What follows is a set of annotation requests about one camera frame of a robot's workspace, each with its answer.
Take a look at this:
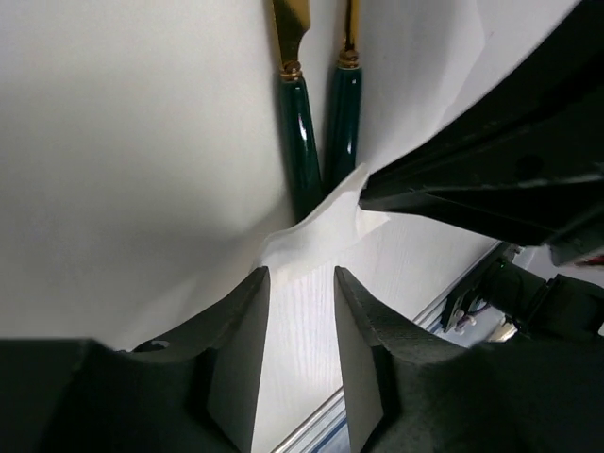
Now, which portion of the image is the gold spoon green handle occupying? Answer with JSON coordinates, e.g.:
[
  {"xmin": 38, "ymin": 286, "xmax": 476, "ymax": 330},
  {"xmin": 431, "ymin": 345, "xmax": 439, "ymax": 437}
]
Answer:
[{"xmin": 324, "ymin": 0, "xmax": 362, "ymax": 193}]

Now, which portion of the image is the white paper napkin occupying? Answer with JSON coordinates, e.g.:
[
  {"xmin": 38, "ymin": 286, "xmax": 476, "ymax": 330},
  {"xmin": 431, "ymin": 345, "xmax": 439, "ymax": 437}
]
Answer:
[{"xmin": 1, "ymin": 1, "xmax": 579, "ymax": 349}]

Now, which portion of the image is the aluminium mounting rail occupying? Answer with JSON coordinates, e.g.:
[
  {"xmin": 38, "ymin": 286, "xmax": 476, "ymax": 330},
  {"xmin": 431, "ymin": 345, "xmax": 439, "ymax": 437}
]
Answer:
[{"xmin": 268, "ymin": 240, "xmax": 501, "ymax": 453}]

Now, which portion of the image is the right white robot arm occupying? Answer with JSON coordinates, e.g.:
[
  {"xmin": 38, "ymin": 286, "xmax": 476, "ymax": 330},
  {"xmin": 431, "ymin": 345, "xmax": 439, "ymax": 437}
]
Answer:
[{"xmin": 360, "ymin": 1, "xmax": 603, "ymax": 341}]

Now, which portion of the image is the gold knife green handle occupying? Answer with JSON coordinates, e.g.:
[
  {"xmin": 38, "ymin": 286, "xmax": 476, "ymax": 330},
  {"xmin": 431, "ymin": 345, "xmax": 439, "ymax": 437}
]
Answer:
[{"xmin": 270, "ymin": 0, "xmax": 324, "ymax": 222}]

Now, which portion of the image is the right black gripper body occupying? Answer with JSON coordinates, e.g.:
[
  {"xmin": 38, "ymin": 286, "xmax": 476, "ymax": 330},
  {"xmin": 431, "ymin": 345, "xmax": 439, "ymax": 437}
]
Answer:
[{"xmin": 424, "ymin": 0, "xmax": 604, "ymax": 270}]

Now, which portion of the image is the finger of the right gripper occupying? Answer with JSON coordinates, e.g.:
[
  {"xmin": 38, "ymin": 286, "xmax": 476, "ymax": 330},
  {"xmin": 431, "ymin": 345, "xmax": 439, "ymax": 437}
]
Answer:
[
  {"xmin": 360, "ymin": 176, "xmax": 603, "ymax": 245},
  {"xmin": 367, "ymin": 70, "xmax": 603, "ymax": 189}
]

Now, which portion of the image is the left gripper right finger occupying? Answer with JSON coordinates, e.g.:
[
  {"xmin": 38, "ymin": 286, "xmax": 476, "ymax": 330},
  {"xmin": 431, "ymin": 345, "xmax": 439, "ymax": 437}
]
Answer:
[{"xmin": 334, "ymin": 267, "xmax": 603, "ymax": 452}]

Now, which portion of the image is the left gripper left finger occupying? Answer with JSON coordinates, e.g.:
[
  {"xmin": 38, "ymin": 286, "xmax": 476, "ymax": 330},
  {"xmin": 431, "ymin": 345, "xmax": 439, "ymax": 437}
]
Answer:
[{"xmin": 1, "ymin": 267, "xmax": 270, "ymax": 452}]

